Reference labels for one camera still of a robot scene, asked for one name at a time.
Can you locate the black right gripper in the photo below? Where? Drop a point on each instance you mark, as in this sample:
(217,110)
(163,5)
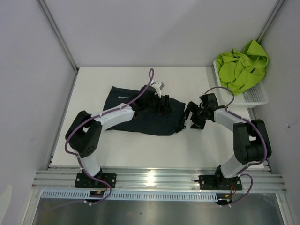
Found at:
(198,124)

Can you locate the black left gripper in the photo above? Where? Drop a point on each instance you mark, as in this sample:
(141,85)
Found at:
(165,109)

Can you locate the dark navy shorts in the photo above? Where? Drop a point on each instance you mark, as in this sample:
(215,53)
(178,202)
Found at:
(152,123)

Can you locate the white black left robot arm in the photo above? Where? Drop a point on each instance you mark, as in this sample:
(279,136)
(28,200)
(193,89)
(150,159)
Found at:
(83,136)

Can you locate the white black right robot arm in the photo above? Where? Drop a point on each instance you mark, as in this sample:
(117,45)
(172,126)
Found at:
(251,145)

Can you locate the lime green shorts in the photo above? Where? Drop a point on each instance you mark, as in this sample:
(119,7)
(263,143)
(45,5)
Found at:
(240,71)

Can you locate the white plastic basket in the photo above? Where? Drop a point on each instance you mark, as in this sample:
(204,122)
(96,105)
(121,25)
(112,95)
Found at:
(251,98)

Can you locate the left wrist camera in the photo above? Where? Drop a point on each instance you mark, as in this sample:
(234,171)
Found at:
(158,86)

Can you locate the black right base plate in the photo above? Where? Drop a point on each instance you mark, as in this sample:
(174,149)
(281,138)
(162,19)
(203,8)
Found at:
(212,182)

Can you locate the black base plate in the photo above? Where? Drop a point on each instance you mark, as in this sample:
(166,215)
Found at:
(212,182)
(83,181)

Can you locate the aluminium mounting rail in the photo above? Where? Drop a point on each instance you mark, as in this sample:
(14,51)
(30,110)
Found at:
(158,179)

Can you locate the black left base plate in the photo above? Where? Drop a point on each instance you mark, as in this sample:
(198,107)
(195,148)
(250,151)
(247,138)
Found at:
(83,181)

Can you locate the right aluminium frame post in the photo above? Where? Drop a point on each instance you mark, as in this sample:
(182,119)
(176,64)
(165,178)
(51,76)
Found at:
(271,19)

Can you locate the aluminium frame post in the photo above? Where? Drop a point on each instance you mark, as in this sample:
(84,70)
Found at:
(57,34)
(271,19)

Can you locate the white slotted cable duct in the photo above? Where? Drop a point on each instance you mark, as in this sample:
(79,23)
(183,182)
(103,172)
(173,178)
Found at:
(131,195)

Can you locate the left aluminium frame post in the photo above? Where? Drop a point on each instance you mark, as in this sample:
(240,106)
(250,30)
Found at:
(57,34)

